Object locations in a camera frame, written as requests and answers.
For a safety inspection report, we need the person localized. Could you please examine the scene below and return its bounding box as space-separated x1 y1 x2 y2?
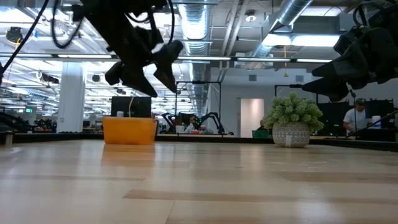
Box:
183 114 215 135
343 98 368 133
251 119 270 139

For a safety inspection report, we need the black shelf unit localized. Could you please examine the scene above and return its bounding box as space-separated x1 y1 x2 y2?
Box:
317 98 396 139

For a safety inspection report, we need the green plant in white pot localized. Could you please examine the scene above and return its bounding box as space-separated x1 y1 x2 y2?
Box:
263 91 325 148

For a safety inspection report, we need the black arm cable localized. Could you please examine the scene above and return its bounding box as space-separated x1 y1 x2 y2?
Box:
0 0 50 77
346 108 398 138
124 0 175 44
50 0 85 50
352 0 388 28

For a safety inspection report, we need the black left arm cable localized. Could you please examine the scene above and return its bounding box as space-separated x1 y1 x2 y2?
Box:
0 0 50 77
50 0 85 50
124 0 175 44

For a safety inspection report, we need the yellow hanging cord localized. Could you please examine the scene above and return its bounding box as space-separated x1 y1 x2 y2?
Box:
282 45 289 78

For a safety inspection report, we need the white building column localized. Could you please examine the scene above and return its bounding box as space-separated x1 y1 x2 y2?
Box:
57 61 87 134

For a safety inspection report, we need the black overhead frame beam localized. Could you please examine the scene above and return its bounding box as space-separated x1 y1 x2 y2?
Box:
0 52 335 65

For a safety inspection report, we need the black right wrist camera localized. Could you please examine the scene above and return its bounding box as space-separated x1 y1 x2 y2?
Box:
333 26 364 57

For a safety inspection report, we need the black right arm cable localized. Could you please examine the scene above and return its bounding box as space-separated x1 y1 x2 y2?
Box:
346 108 398 138
352 0 388 28

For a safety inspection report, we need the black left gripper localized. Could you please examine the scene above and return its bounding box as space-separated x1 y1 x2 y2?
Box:
81 0 184 98

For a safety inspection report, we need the orange plastic basket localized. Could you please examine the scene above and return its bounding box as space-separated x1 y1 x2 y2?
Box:
102 116 157 146

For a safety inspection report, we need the ceiling light fixture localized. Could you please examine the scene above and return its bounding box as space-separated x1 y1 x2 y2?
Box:
262 32 341 48

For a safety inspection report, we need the black monitor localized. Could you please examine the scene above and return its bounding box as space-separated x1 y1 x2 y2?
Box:
111 96 152 119

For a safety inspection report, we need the silver ventilation duct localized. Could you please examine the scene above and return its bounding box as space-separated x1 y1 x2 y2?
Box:
178 0 213 114
248 0 314 60

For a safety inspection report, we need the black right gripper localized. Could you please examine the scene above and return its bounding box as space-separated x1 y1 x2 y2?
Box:
301 27 398 103

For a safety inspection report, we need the white door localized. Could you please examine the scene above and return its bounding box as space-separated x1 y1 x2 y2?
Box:
239 98 266 138

